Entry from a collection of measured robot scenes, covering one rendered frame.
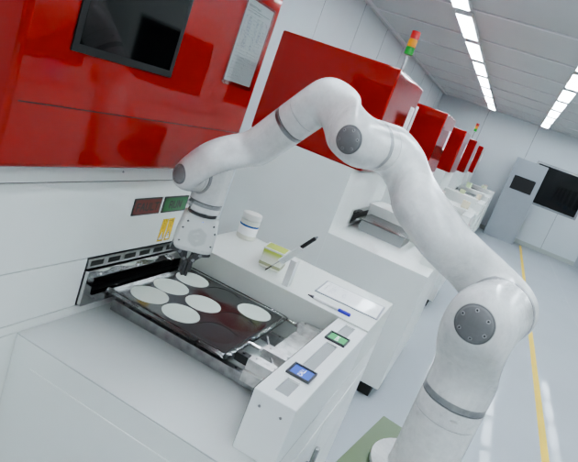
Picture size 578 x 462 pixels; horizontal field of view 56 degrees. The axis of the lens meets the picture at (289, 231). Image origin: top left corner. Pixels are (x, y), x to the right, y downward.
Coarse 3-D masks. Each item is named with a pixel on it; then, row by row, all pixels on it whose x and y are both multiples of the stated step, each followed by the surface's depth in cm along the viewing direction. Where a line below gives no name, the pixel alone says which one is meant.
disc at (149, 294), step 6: (132, 288) 142; (138, 288) 143; (144, 288) 144; (150, 288) 145; (132, 294) 138; (138, 294) 139; (144, 294) 140; (150, 294) 142; (156, 294) 143; (162, 294) 144; (144, 300) 138; (150, 300) 139; (156, 300) 140; (162, 300) 141; (168, 300) 142
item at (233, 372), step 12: (120, 312) 142; (132, 312) 141; (144, 324) 140; (156, 324) 139; (168, 336) 138; (180, 336) 137; (180, 348) 137; (192, 348) 135; (204, 348) 135; (204, 360) 134; (216, 360) 133; (228, 372) 132; (240, 372) 131; (240, 384) 131
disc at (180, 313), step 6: (162, 306) 138; (168, 306) 139; (174, 306) 140; (180, 306) 141; (186, 306) 143; (162, 312) 135; (168, 312) 136; (174, 312) 137; (180, 312) 138; (186, 312) 140; (192, 312) 141; (174, 318) 134; (180, 318) 135; (186, 318) 136; (192, 318) 137; (198, 318) 139
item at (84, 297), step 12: (168, 252) 163; (108, 264) 140; (120, 264) 143; (132, 264) 147; (144, 264) 153; (84, 276) 132; (96, 276) 135; (144, 276) 158; (84, 288) 133; (84, 300) 135; (96, 300) 139
